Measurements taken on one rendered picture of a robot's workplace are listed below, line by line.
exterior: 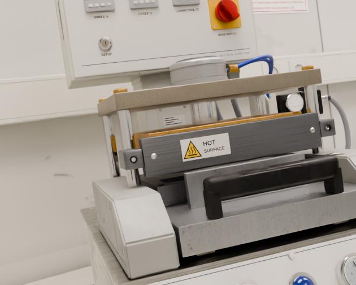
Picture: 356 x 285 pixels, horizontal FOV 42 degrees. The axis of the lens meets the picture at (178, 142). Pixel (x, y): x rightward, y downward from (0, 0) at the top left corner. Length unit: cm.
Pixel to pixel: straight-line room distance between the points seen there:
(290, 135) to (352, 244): 15
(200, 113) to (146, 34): 20
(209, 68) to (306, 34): 97
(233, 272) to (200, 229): 5
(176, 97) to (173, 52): 24
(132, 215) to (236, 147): 17
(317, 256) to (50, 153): 78
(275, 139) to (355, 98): 112
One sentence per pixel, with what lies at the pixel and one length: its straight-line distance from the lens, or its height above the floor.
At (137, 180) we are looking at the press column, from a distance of 55.
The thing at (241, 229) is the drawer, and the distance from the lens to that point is 47.
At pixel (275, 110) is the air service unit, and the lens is 84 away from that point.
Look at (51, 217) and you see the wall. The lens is 116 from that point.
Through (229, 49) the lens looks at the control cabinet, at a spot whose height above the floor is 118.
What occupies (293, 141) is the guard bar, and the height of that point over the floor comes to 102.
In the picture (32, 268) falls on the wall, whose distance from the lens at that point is 117.
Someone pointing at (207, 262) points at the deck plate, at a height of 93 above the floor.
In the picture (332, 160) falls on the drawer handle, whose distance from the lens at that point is 51.
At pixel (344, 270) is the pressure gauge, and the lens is 50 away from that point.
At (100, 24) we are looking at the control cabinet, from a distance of 77.
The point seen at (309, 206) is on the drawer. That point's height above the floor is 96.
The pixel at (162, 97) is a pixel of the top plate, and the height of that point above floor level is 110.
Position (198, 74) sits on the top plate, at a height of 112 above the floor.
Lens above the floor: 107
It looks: 3 degrees down
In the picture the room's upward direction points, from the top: 8 degrees counter-clockwise
